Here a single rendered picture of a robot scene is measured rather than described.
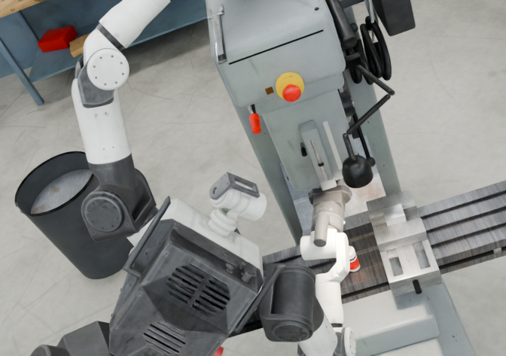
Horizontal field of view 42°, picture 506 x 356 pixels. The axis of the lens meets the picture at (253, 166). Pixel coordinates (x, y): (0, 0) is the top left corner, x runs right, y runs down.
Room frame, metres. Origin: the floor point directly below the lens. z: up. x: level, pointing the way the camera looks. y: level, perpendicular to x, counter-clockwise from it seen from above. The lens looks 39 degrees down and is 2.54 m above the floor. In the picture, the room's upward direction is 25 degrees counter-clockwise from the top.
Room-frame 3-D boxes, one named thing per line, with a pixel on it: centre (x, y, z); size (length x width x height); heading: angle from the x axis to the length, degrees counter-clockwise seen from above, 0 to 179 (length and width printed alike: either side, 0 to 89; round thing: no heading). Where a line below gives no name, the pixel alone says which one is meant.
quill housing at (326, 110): (1.40, -0.19, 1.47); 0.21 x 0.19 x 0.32; 80
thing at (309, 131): (1.29, -0.17, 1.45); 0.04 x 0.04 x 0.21; 80
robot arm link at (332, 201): (1.32, -0.15, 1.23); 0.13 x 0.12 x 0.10; 65
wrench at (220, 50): (1.27, -0.05, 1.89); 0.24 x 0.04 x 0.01; 170
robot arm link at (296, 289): (0.92, 0.04, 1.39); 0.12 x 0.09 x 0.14; 156
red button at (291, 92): (1.15, -0.14, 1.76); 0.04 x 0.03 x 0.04; 80
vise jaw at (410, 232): (1.32, -0.32, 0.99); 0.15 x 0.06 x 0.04; 78
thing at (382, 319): (1.40, -0.18, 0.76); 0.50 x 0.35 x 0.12; 170
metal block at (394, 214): (1.37, -0.33, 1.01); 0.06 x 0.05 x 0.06; 78
